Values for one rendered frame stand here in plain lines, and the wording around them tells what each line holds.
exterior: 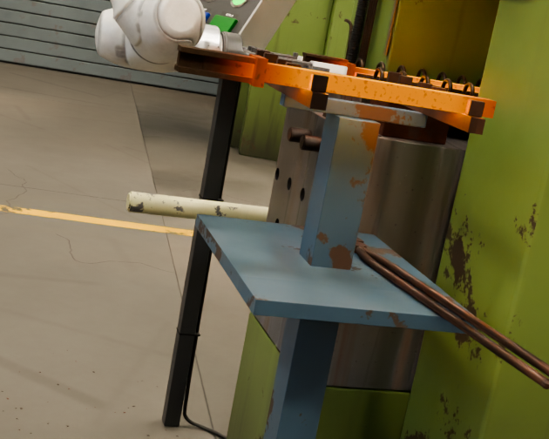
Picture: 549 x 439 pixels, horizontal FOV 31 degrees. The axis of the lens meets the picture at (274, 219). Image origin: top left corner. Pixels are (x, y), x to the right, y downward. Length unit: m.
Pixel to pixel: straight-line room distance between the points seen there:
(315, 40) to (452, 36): 4.61
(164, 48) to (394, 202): 0.47
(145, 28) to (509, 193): 0.61
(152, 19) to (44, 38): 8.25
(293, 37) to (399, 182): 5.05
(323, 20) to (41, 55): 3.80
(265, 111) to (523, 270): 5.30
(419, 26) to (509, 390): 0.84
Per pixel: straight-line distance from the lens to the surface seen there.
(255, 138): 6.77
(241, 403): 2.10
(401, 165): 1.69
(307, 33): 6.72
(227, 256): 1.36
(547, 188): 1.51
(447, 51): 2.14
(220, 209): 2.22
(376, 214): 1.69
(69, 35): 9.77
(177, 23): 1.53
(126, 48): 1.70
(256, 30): 2.22
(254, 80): 1.19
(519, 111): 1.59
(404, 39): 2.10
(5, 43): 9.81
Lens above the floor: 1.12
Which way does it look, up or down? 13 degrees down
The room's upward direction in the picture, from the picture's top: 11 degrees clockwise
